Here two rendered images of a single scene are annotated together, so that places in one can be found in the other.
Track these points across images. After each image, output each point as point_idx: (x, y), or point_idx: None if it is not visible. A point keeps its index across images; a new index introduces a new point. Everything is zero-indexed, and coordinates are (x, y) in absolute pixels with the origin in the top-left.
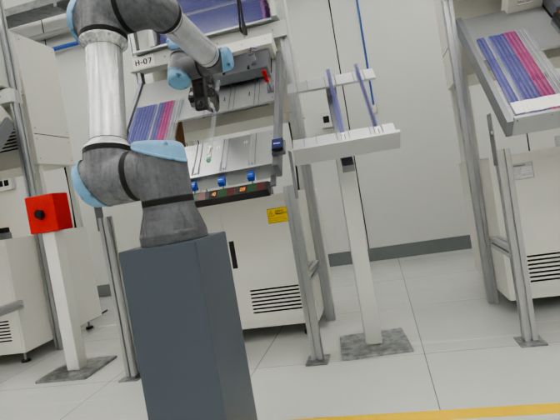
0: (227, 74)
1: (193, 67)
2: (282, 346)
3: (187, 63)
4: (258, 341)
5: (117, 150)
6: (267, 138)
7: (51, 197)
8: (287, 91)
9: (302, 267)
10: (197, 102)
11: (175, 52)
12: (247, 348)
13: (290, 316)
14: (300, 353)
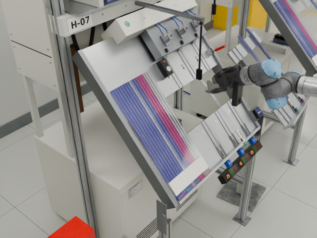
0: (185, 43)
1: (289, 93)
2: (199, 220)
3: (287, 91)
4: (174, 225)
5: None
6: (238, 105)
7: (93, 233)
8: (234, 60)
9: (251, 177)
10: (237, 100)
11: (277, 81)
12: (182, 235)
13: (191, 199)
14: (222, 219)
